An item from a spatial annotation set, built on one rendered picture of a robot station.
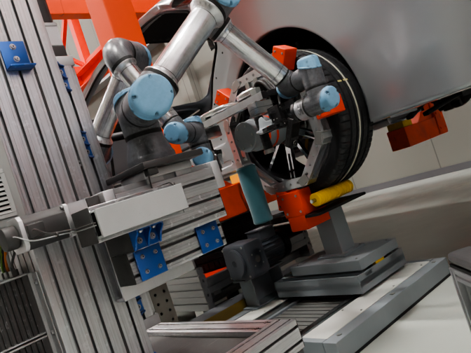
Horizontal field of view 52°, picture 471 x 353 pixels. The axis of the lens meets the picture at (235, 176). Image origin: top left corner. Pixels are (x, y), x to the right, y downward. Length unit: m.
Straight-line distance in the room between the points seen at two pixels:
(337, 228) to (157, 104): 1.17
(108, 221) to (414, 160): 5.43
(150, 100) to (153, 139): 0.16
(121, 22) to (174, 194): 1.38
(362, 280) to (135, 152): 1.10
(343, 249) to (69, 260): 1.24
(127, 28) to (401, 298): 1.74
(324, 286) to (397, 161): 4.38
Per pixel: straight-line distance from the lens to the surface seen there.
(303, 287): 2.28
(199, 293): 2.52
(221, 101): 2.30
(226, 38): 1.69
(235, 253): 2.30
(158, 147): 1.45
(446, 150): 6.18
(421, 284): 2.15
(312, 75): 1.64
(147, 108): 1.33
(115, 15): 2.52
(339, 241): 2.23
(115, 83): 1.94
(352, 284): 2.09
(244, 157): 2.32
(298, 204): 2.08
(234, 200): 2.54
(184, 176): 1.48
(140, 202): 1.23
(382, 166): 6.55
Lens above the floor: 0.68
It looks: 1 degrees up
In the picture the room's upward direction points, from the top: 19 degrees counter-clockwise
